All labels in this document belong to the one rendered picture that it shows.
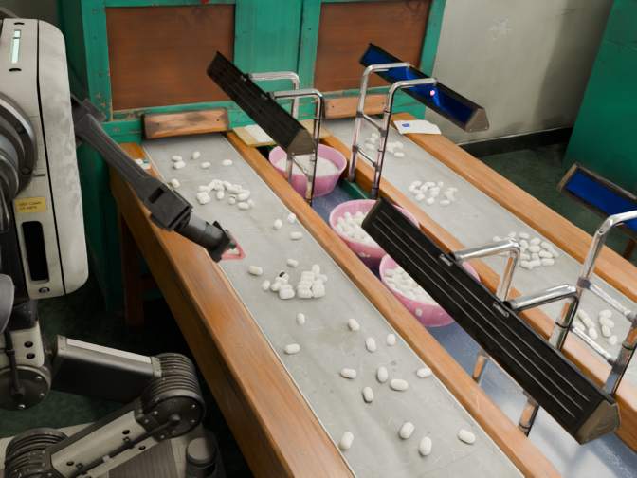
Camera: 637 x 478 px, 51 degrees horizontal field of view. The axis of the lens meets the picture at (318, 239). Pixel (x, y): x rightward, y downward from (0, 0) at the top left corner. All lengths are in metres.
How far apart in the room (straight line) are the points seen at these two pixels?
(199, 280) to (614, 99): 3.14
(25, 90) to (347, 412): 0.87
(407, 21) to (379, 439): 1.76
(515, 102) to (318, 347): 3.20
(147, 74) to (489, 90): 2.50
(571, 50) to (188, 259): 3.43
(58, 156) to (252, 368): 0.70
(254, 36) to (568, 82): 2.82
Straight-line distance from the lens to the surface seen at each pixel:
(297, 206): 2.01
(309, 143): 1.68
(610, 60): 4.33
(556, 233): 2.14
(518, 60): 4.38
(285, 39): 2.46
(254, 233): 1.91
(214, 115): 2.39
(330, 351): 1.53
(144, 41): 2.30
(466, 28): 4.01
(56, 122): 0.91
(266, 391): 1.39
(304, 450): 1.30
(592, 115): 4.42
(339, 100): 2.60
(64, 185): 0.95
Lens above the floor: 1.76
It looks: 32 degrees down
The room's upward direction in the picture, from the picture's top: 7 degrees clockwise
